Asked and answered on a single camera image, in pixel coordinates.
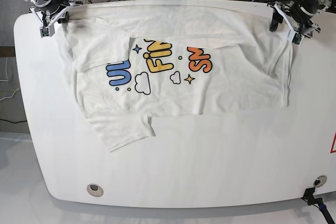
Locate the black camera clamp mount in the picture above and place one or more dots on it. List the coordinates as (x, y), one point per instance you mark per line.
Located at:
(309, 198)

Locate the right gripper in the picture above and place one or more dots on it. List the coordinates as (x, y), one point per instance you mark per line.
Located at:
(51, 11)

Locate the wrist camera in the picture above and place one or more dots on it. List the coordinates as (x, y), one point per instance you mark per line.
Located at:
(295, 38)
(47, 31)

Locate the left table cable grommet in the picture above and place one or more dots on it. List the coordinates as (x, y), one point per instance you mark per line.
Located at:
(94, 190)

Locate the right table cable grommet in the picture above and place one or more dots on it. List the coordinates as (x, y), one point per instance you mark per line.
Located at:
(320, 181)

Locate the white printed T-shirt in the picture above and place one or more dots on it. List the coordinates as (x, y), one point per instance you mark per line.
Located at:
(126, 65)

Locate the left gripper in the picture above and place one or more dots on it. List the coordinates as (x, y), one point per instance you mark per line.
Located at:
(295, 16)

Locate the table cable grommet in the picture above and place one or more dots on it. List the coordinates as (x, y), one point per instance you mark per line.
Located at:
(320, 181)
(94, 190)

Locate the red white warning sticker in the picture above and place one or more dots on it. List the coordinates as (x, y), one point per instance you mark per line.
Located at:
(333, 147)

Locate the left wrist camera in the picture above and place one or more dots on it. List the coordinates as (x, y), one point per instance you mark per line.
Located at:
(295, 38)

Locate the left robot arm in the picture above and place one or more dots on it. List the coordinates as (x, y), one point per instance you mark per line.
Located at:
(313, 6)

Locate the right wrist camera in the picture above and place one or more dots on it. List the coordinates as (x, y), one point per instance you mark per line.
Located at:
(47, 31)

